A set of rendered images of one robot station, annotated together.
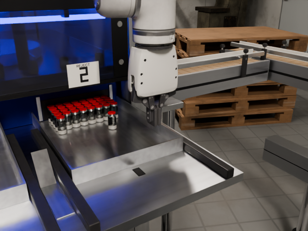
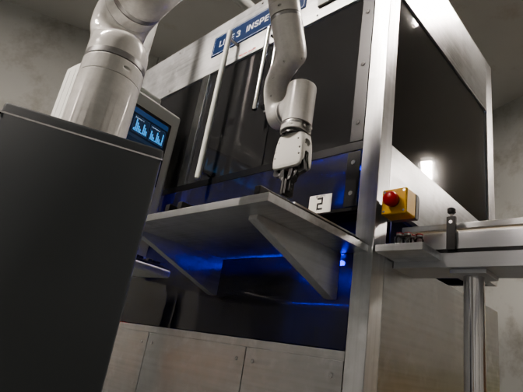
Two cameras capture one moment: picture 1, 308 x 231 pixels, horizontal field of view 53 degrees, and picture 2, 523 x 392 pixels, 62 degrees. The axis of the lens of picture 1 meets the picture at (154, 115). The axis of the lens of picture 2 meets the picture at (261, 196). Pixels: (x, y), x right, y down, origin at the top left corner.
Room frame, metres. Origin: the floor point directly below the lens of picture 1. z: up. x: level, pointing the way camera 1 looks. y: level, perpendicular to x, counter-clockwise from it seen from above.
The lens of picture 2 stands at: (0.36, -1.02, 0.56)
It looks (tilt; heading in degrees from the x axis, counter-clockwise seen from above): 20 degrees up; 79
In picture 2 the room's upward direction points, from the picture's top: 10 degrees clockwise
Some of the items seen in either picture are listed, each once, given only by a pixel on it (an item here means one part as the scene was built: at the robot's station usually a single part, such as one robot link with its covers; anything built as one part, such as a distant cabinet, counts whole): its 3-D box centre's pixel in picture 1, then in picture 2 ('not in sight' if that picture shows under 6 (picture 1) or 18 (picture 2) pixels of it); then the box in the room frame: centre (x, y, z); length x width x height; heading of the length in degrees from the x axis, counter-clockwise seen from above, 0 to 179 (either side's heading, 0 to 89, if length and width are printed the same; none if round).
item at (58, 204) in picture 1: (51, 180); not in sight; (0.47, 0.18, 0.91); 0.14 x 0.03 x 0.06; 33
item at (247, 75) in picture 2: not in sight; (233, 114); (0.51, 0.64, 1.50); 0.47 x 0.01 x 0.59; 122
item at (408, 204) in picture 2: not in sight; (399, 204); (0.94, -0.02, 0.99); 0.08 x 0.07 x 0.07; 32
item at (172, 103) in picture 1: (155, 102); (410, 253); (0.98, -0.01, 0.87); 0.14 x 0.13 x 0.02; 32
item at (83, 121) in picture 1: (87, 115); not in sight; (0.78, 0.18, 0.90); 0.18 x 0.02 x 0.05; 122
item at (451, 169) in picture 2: not in sight; (447, 124); (1.30, 0.29, 1.50); 0.85 x 0.01 x 0.59; 32
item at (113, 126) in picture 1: (112, 120); not in sight; (0.75, 0.11, 0.90); 0.02 x 0.02 x 0.04
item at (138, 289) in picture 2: not in sight; (147, 292); (0.33, 0.91, 0.73); 1.98 x 0.01 x 0.25; 122
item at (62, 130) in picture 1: (61, 124); not in sight; (0.72, 0.23, 0.90); 0.02 x 0.02 x 0.05
